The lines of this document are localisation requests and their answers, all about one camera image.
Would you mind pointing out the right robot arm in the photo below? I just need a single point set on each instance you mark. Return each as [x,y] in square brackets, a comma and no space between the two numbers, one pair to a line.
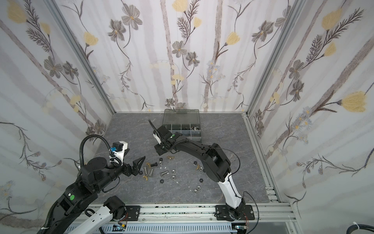
[217,167]

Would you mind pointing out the white cable duct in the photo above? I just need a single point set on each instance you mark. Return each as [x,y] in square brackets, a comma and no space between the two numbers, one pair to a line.
[170,228]

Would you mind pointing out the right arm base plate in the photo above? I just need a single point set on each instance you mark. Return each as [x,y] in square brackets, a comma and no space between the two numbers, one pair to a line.
[226,213]

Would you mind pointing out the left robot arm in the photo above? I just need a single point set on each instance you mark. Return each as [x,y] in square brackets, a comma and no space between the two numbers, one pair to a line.
[92,179]

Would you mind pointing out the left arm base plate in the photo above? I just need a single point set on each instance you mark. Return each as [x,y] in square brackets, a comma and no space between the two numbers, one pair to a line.
[133,213]

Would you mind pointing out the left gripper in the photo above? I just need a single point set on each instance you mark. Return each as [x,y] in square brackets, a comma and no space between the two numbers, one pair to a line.
[135,169]

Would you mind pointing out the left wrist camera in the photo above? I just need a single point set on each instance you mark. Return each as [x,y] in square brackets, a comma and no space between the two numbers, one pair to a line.
[117,152]

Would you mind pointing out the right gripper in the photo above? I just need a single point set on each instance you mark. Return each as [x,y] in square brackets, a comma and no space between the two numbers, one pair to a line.
[163,137]

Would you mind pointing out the silver nut pair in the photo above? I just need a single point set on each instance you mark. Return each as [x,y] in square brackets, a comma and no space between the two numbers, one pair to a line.
[197,189]

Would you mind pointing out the green compartment organizer box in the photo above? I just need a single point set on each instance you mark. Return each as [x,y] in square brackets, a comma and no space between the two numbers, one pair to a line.
[184,121]

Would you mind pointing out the aluminium front rail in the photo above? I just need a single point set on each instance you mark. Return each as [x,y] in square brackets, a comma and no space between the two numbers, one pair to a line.
[204,213]

